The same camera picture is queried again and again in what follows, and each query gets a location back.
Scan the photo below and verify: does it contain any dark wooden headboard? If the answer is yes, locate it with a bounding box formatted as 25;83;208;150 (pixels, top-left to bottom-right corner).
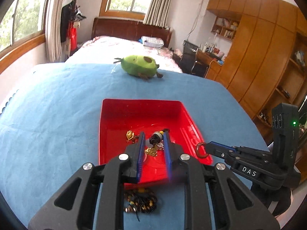
92;17;173;47

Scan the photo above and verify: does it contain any pink floral bedsheet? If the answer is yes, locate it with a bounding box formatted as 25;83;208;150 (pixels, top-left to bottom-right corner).
65;35;183;73

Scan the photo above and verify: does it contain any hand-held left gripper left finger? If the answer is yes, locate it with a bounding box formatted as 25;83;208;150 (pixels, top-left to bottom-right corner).
27;131;146;230

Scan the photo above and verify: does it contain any red hanging bag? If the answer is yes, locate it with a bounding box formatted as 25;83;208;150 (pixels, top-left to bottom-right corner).
68;26;78;52

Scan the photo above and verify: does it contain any black office chair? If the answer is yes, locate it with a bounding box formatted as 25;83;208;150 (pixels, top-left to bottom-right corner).
179;40;209;77

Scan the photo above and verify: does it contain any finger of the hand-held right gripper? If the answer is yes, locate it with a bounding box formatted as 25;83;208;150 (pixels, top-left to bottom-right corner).
216;142;272;160
207;142;240;164

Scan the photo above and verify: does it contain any brown wooden ring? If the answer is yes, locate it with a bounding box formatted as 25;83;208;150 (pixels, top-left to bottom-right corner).
196;142;207;159

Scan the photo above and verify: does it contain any black hanging jacket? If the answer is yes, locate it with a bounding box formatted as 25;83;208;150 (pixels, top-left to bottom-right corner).
60;2;72;44

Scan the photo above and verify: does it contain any red tin box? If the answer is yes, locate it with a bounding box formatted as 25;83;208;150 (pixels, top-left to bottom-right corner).
98;98;213;190

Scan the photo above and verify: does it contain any wooden wall shelf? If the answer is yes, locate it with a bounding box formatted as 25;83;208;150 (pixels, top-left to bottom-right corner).
211;17;240;40

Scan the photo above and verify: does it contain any wooden desk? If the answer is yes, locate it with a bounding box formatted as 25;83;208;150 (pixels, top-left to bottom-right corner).
195;50;222;81

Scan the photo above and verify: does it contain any dark brown bead bracelet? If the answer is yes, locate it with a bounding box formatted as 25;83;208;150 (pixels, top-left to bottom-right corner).
123;188;159;215

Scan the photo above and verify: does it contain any wooden wardrobe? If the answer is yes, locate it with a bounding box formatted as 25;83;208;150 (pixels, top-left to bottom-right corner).
206;0;307;137

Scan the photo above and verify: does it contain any beige curtain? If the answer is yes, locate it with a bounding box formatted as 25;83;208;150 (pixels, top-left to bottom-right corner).
45;0;66;63
143;0;175;29

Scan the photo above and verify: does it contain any folded light blue quilt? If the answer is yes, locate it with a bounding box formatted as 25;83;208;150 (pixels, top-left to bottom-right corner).
140;36;164;48

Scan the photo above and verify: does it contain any green avocado plush toy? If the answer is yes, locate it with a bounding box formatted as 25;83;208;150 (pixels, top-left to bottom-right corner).
114;55;164;80

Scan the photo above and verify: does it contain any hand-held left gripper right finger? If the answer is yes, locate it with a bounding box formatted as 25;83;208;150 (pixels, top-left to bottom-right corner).
163;129;281;230

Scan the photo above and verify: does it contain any black cord charm keychain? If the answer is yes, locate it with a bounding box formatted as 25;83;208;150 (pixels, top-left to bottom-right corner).
144;128;171;158

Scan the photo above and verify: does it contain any large wooden frame window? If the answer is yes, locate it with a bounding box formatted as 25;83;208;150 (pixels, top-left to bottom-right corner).
0;0;52;73

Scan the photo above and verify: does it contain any gold leaf pendant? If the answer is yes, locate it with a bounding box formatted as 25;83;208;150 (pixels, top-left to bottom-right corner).
126;130;140;142

